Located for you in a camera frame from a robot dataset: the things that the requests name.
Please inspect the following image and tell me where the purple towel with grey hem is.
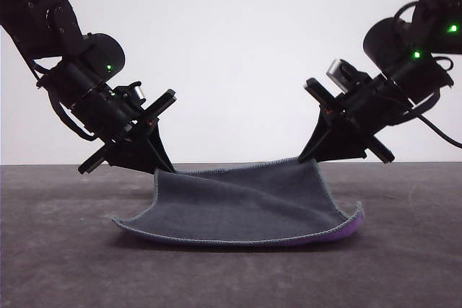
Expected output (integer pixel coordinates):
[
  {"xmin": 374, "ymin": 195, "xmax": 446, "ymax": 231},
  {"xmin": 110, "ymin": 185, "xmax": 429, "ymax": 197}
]
[{"xmin": 110, "ymin": 158, "xmax": 365, "ymax": 248}]

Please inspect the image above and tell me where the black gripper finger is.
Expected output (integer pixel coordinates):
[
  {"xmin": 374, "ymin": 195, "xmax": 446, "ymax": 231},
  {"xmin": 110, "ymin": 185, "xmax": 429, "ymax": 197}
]
[
  {"xmin": 107, "ymin": 133, "xmax": 171, "ymax": 176},
  {"xmin": 297, "ymin": 110, "xmax": 333, "ymax": 163},
  {"xmin": 302, "ymin": 126, "xmax": 368, "ymax": 163},
  {"xmin": 146, "ymin": 125, "xmax": 178, "ymax": 174}
]

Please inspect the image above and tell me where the grey table cloth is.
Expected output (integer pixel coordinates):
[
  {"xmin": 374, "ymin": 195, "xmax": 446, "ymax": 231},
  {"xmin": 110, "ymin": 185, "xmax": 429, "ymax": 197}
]
[{"xmin": 0, "ymin": 162, "xmax": 462, "ymax": 308}]

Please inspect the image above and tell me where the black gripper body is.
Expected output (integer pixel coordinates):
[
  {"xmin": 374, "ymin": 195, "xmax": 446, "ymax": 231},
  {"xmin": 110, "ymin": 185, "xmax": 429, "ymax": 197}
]
[
  {"xmin": 70, "ymin": 82, "xmax": 178, "ymax": 175},
  {"xmin": 305, "ymin": 75, "xmax": 395, "ymax": 164}
]

